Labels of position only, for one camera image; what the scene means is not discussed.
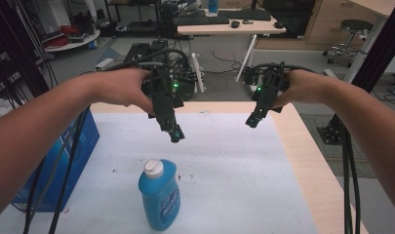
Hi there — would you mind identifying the person's right hand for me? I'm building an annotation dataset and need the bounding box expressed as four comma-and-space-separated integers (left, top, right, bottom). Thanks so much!
272, 69, 330, 109

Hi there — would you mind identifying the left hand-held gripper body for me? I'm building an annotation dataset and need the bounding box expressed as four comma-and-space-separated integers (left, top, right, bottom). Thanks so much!
141, 65, 197, 133

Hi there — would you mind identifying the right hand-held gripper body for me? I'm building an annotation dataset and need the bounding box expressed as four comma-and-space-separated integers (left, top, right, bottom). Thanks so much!
251, 62, 291, 120

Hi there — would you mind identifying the person's left hand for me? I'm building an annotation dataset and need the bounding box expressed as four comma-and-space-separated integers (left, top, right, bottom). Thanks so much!
89, 67, 156, 115

